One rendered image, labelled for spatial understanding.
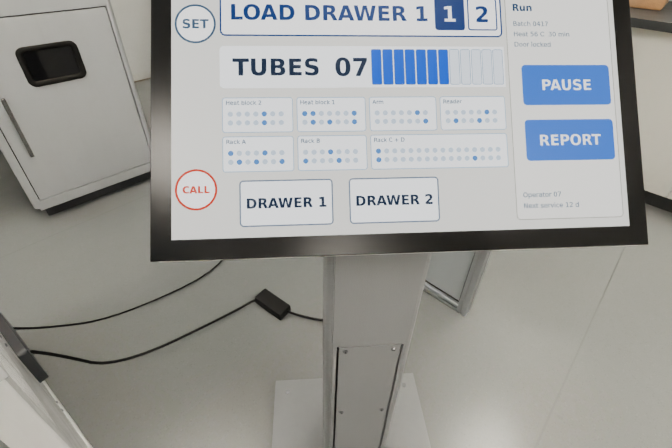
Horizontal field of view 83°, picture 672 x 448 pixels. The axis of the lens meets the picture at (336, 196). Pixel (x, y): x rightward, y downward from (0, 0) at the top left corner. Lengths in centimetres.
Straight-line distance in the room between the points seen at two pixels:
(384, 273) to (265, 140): 29
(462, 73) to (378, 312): 39
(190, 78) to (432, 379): 124
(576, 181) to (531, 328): 125
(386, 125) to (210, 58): 19
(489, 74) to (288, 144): 23
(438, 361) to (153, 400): 94
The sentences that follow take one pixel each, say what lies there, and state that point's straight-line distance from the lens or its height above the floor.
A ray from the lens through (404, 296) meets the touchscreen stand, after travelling 63.
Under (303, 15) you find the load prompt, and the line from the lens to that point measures 44.
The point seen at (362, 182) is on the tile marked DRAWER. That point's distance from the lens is 39.
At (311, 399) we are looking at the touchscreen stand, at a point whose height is 4.
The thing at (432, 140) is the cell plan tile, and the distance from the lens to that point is 41.
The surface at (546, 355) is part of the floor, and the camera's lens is 164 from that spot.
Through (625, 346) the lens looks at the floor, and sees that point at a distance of 182.
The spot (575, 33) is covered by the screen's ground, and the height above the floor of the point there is 114.
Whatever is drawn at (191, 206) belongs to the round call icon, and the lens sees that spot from 40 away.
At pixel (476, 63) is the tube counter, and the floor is 111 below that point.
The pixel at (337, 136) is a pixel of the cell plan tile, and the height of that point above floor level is 106.
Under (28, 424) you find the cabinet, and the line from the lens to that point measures 69.
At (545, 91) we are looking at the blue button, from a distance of 48.
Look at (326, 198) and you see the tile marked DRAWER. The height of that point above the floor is 101.
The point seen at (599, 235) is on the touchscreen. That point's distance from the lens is 49.
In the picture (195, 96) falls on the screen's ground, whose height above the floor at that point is 109.
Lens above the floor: 124
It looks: 36 degrees down
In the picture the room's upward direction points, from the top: 2 degrees clockwise
